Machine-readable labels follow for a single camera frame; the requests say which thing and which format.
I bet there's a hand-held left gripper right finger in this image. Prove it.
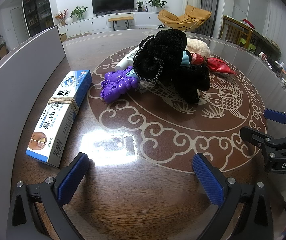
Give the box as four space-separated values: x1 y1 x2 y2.
192 152 275 240

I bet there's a black television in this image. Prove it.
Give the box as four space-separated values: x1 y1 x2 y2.
91 0 135 15

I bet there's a white plastic bottle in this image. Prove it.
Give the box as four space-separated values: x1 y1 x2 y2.
115 48 140 72

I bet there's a grey curtain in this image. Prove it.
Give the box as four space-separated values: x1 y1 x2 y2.
200 0 221 37

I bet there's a dark glass display cabinet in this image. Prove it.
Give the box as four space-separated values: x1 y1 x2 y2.
21 0 54 37

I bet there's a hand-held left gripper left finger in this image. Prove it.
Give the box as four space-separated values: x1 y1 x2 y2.
6 152 91 240

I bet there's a red flower arrangement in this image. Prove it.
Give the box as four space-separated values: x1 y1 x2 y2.
55 9 68 27

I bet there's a red foil bag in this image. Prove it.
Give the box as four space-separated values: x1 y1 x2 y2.
190 52 237 75

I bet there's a wooden bench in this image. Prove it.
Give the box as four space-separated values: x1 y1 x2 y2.
108 16 135 30

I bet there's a white television cabinet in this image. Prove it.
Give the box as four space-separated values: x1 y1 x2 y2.
59 11 163 38

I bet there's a blue and white medicine box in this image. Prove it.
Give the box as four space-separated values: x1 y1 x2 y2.
25 70 93 168

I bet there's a wooden chair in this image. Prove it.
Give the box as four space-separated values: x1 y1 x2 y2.
222 15 256 53

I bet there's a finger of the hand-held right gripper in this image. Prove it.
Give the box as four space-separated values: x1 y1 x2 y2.
263 109 286 140
240 126 286 155

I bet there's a brown patterned wooden desktop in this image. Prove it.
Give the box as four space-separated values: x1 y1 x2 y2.
0 27 286 240

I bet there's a grey partition board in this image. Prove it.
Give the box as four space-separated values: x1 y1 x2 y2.
0 25 67 230

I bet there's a cream knit glove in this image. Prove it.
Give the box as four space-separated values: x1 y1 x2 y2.
185 39 211 57

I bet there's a black velvet scrunchie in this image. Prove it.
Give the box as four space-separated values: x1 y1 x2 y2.
132 29 211 103

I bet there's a yellow lounge chair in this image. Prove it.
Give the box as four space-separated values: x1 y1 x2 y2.
157 5 211 32

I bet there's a bushy green potted plant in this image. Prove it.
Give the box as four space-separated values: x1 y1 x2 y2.
70 6 88 21

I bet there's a purple plastic toy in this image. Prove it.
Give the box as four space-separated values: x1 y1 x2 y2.
100 51 192 103

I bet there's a large leafy potted plant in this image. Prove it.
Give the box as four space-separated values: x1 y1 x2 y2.
147 0 167 12

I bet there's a cluttered side table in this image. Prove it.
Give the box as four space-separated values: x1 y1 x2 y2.
248 27 286 100

